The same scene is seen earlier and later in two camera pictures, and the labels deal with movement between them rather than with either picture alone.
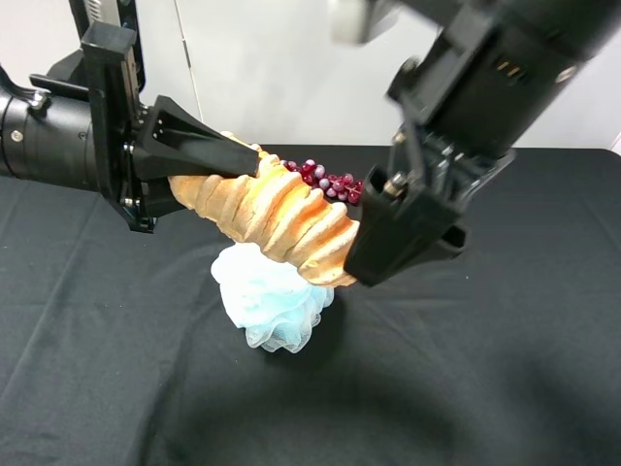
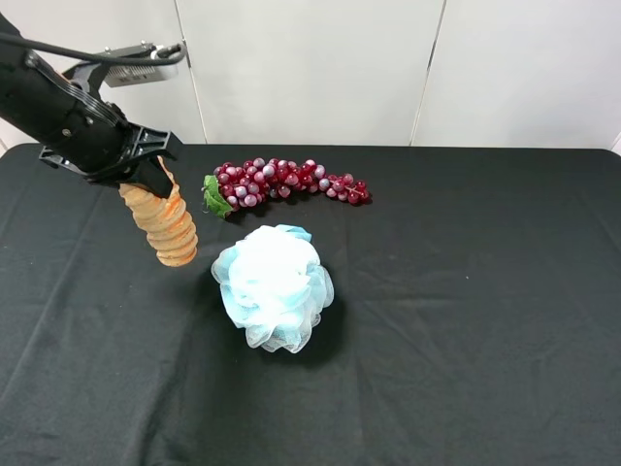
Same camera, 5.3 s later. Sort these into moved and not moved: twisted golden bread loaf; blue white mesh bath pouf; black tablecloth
Moved: twisted golden bread loaf
Not moved: blue white mesh bath pouf; black tablecloth
